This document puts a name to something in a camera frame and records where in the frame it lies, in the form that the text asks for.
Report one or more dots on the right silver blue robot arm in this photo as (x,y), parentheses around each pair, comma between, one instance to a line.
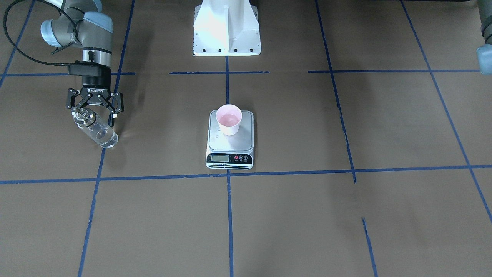
(83,25)

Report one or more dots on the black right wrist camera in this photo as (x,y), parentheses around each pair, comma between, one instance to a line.
(88,69)

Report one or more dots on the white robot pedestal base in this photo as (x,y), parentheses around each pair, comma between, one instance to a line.
(226,28)

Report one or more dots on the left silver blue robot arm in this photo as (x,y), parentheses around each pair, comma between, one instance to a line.
(484,52)

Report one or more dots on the pink plastic cup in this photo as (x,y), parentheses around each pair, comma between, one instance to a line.
(229,119)

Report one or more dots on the silver digital kitchen scale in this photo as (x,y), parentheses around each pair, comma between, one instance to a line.
(231,152)

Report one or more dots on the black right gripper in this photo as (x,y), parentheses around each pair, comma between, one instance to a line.
(95,82)

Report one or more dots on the clear glass sauce bottle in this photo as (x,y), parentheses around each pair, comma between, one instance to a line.
(95,127)

